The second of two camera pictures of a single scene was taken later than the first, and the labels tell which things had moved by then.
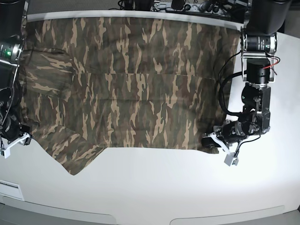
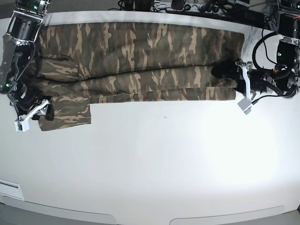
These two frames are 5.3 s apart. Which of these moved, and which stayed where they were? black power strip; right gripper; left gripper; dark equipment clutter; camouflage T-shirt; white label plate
Moved: right gripper; left gripper; camouflage T-shirt
Stayed: white label plate; black power strip; dark equipment clutter
